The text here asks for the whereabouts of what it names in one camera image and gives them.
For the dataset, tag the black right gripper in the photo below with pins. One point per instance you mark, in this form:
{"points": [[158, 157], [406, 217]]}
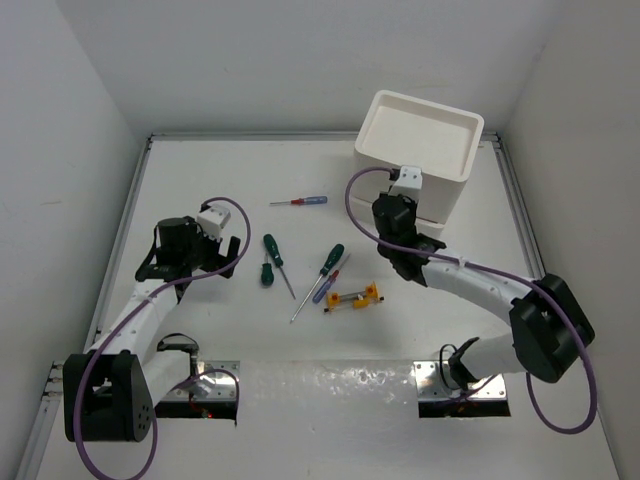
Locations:
{"points": [[412, 204]]}

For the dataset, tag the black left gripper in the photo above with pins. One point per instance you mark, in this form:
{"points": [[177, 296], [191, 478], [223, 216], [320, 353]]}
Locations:
{"points": [[215, 262]]}

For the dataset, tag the green screwdriver long shaft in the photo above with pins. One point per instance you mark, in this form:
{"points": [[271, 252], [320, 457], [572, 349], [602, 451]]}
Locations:
{"points": [[331, 260]]}

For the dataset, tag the white three-drawer storage box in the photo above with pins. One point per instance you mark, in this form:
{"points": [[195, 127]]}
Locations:
{"points": [[401, 130]]}

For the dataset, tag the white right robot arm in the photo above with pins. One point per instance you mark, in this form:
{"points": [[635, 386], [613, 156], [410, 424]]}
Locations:
{"points": [[429, 263]]}

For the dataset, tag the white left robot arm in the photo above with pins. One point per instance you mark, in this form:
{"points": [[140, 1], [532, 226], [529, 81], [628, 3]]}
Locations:
{"points": [[111, 390]]}

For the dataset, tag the stubby green screwdriver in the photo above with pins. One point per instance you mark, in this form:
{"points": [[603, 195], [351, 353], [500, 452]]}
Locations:
{"points": [[266, 273]]}

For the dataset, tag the small blue screwdriver top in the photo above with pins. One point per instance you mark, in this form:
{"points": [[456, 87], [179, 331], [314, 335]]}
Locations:
{"points": [[302, 201]]}

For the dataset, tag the blue red precision screwdriver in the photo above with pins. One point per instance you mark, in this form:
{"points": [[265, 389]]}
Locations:
{"points": [[323, 290]]}

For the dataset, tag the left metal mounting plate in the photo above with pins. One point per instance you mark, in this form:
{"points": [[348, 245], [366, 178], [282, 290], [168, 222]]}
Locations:
{"points": [[214, 396]]}

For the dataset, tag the metal mounting plate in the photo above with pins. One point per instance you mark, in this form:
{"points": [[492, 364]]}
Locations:
{"points": [[214, 396], [439, 400]]}

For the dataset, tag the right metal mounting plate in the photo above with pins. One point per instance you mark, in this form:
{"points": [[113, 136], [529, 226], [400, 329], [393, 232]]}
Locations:
{"points": [[439, 400]]}

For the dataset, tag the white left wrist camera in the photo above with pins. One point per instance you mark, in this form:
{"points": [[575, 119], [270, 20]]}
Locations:
{"points": [[213, 220]]}

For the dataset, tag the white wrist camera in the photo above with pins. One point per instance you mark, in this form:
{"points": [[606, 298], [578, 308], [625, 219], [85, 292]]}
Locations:
{"points": [[408, 183], [213, 220]]}

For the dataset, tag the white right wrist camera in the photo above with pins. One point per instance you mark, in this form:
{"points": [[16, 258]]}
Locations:
{"points": [[408, 183]]}

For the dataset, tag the aluminium frame rail right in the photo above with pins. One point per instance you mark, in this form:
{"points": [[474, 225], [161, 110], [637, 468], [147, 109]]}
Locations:
{"points": [[525, 225]]}

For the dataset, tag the aluminium frame rail back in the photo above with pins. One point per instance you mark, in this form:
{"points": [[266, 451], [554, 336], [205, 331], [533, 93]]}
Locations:
{"points": [[254, 136]]}

